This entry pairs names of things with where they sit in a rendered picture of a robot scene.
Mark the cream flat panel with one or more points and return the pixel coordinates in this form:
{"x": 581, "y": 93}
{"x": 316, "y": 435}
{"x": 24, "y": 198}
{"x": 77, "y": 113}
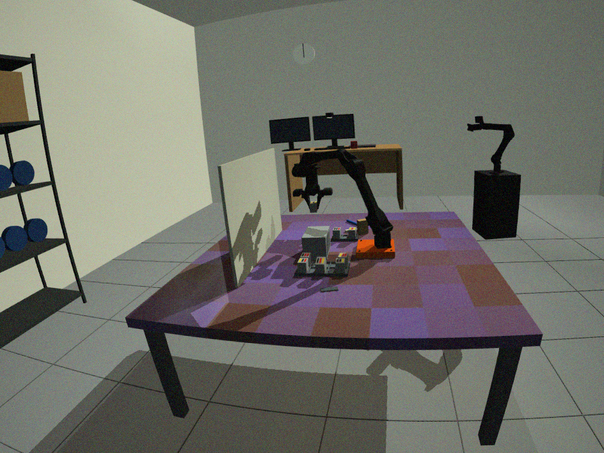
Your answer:
{"x": 251, "y": 209}

